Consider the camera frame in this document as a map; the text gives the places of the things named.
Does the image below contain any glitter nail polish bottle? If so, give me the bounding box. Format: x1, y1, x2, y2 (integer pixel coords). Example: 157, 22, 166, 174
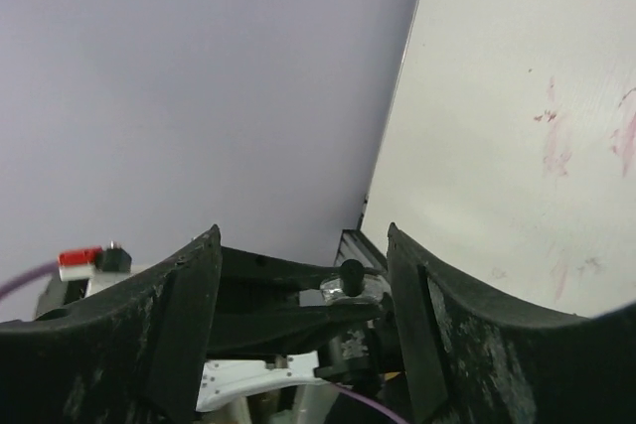
319, 274, 391, 305

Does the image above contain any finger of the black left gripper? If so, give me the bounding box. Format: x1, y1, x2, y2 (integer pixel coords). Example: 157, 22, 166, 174
208, 303, 381, 357
218, 244, 384, 304

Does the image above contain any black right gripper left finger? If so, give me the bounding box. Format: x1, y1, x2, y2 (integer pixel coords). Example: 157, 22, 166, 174
1, 226, 222, 423

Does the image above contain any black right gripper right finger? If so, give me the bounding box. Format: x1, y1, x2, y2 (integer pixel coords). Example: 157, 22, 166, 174
387, 226, 635, 423

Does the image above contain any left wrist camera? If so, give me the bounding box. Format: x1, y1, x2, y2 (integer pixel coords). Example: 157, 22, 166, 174
34, 241, 151, 319

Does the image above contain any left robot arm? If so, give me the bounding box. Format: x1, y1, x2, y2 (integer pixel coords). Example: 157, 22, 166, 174
196, 245, 403, 414

